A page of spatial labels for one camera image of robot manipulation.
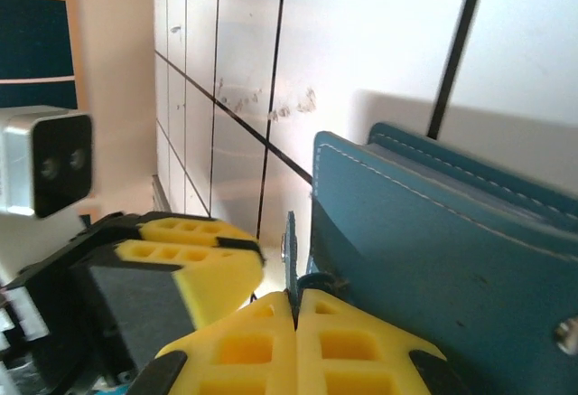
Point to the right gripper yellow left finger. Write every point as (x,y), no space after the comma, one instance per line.
(235,354)

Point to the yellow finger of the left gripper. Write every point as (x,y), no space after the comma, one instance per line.
(189,228)
(217,282)

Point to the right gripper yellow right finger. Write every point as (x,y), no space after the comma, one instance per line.
(352,359)

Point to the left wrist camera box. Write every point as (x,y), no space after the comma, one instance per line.
(58,164)

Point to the teal leather card holder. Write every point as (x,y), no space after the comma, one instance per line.
(429,241)

